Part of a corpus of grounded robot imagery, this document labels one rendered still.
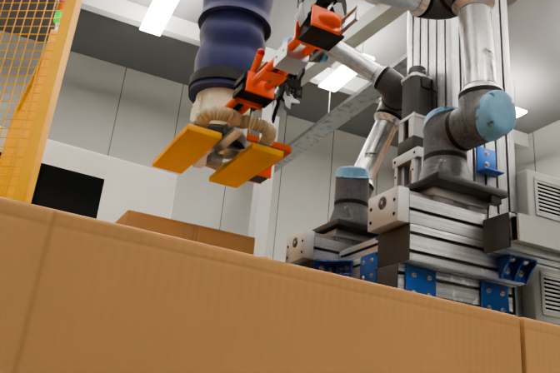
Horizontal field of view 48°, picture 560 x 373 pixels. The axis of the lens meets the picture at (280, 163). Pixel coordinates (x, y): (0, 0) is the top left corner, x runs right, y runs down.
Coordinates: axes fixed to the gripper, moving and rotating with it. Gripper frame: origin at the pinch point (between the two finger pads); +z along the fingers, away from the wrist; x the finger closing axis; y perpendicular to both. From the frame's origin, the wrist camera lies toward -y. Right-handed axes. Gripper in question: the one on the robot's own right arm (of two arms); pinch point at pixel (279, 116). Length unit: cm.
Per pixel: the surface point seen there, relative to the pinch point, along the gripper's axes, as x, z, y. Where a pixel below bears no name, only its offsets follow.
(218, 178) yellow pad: -22, 39, -28
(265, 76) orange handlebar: -71, 28, -34
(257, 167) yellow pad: -39, 40, -21
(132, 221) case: -28, 60, -53
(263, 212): 265, -51, 104
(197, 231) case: -27, 59, -33
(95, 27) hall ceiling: 754, -469, -35
